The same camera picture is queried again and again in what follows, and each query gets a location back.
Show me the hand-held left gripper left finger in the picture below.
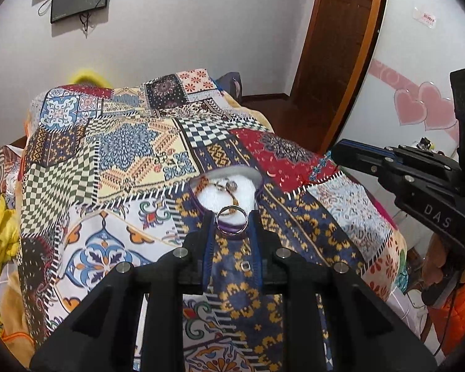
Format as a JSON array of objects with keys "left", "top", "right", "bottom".
[{"left": 30, "top": 211, "right": 216, "bottom": 372}]

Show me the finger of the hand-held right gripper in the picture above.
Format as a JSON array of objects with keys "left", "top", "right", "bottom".
[
  {"left": 377, "top": 161, "right": 463, "bottom": 212},
  {"left": 330, "top": 139, "right": 463, "bottom": 182}
]

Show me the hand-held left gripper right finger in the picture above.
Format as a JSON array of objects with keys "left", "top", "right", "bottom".
[{"left": 250, "top": 209, "right": 439, "bottom": 372}]

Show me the white lined jewelry box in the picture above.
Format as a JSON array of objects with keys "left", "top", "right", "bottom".
[{"left": 186, "top": 166, "right": 264, "bottom": 239}]

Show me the brown wooden door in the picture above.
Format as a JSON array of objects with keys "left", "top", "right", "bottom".
[{"left": 289, "top": 0, "right": 390, "bottom": 153}]

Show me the patchwork printed blanket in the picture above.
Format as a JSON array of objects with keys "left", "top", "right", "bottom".
[{"left": 15, "top": 68, "right": 409, "bottom": 372}]

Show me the white wardrobe with pink hearts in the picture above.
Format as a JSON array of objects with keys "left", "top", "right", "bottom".
[{"left": 325, "top": 0, "right": 465, "bottom": 241}]

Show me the grey purple pillow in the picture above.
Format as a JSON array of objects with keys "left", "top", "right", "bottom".
[{"left": 216, "top": 72, "right": 244, "bottom": 103}]

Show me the white pink wardrobe sticker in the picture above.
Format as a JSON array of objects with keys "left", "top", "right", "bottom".
[{"left": 412, "top": 7, "right": 438, "bottom": 29}]

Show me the yellow fluffy pillow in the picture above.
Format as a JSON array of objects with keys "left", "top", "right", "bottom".
[{"left": 67, "top": 68, "right": 113, "bottom": 89}]

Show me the striped brown cloth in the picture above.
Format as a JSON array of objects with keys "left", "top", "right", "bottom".
[{"left": 0, "top": 145, "right": 26, "bottom": 212}]

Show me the gold chain necklace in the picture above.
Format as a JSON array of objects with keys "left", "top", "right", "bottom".
[{"left": 195, "top": 177, "right": 241, "bottom": 207}]

